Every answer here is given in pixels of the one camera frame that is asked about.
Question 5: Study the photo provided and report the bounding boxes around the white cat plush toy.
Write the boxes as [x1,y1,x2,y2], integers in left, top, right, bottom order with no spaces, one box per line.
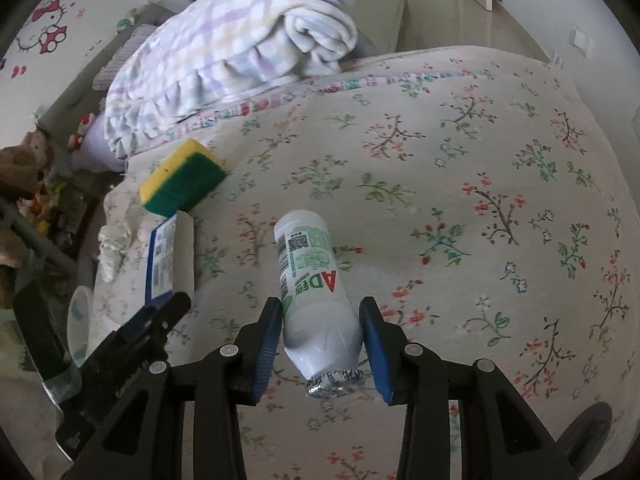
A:
[67,112,96,151]

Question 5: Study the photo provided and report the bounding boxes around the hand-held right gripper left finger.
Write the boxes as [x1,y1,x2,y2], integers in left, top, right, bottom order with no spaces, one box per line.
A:
[62,296,284,480]

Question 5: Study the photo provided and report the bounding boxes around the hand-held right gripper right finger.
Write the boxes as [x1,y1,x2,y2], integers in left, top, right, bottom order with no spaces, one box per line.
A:
[359,296,571,480]

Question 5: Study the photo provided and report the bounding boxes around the plaid quilt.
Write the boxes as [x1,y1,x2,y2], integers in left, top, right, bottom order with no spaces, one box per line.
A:
[102,0,373,156]

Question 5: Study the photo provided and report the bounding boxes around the plaid pillow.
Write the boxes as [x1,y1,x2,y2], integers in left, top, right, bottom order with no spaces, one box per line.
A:
[92,22,161,93]

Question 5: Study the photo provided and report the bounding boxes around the purple bed sheet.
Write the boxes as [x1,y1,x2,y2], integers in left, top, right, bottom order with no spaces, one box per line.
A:
[70,112,131,173]

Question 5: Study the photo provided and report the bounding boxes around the pile of colourful toys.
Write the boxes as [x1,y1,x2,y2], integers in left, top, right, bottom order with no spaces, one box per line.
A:
[20,180,71,236]

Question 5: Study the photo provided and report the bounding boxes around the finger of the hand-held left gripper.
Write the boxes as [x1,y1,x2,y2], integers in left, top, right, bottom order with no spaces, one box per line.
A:
[117,291,193,348]

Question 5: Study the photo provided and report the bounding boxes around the grey chair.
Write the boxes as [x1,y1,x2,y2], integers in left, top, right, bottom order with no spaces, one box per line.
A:
[0,200,78,271]

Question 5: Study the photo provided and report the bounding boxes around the brown plush blanket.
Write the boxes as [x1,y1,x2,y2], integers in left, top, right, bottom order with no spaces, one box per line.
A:
[0,145,51,266]

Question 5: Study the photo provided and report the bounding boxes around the white plastic bin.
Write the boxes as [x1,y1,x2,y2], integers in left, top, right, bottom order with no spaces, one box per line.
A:
[67,285,93,366]

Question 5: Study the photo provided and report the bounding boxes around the blue box with white label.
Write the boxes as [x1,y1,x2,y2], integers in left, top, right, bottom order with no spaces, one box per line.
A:
[145,212,181,306]

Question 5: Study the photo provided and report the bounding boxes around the grey bed headboard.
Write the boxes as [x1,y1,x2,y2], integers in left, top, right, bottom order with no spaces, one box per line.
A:
[37,2,166,136]

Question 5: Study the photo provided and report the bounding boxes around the cartoon cat wall sticker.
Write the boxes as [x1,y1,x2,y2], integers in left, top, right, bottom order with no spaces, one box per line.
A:
[17,0,71,56]

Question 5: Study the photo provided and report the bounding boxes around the white wall switch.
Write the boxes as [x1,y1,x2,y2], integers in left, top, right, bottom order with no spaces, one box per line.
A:
[570,27,593,58]

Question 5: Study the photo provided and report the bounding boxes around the floral bed cover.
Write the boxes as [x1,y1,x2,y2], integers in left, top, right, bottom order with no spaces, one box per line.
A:
[87,45,640,480]

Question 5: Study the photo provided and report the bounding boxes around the yellow green sponge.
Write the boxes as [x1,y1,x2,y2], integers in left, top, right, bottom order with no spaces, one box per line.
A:
[140,138,228,217]

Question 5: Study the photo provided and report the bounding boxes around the white plastic bottle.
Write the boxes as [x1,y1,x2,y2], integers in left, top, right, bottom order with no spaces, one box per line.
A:
[273,209,368,400]

